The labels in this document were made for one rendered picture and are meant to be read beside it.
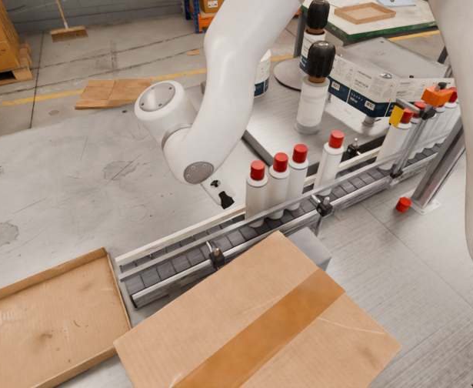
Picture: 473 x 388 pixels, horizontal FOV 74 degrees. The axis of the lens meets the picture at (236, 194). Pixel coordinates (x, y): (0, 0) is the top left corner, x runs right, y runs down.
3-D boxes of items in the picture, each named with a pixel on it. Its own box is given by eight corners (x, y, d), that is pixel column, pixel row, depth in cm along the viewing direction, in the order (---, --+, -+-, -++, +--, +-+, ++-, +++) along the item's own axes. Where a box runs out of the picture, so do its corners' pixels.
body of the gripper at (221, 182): (225, 162, 57) (243, 193, 66) (201, 132, 63) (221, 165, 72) (191, 185, 57) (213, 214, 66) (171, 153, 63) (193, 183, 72)
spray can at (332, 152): (322, 182, 96) (338, 125, 81) (334, 192, 93) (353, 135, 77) (309, 188, 94) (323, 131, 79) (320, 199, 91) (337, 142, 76)
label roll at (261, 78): (241, 71, 145) (241, 38, 134) (277, 85, 136) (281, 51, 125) (211, 88, 134) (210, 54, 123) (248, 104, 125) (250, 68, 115)
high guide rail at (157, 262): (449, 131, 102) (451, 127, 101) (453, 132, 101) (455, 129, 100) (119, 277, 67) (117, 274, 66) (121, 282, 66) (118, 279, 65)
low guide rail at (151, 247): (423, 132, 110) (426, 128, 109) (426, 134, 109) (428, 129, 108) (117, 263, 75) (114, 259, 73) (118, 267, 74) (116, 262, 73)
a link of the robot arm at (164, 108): (221, 156, 55) (204, 125, 60) (190, 99, 44) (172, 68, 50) (180, 180, 55) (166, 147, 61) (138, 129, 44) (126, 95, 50)
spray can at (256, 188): (257, 211, 88) (261, 154, 73) (267, 223, 85) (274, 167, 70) (241, 218, 86) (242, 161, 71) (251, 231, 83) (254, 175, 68)
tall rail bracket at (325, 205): (306, 220, 92) (317, 180, 80) (322, 239, 87) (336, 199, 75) (298, 225, 91) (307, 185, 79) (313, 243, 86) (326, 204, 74)
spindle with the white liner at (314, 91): (308, 118, 119) (325, 35, 97) (324, 130, 114) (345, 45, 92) (289, 125, 116) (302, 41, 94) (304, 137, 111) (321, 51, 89)
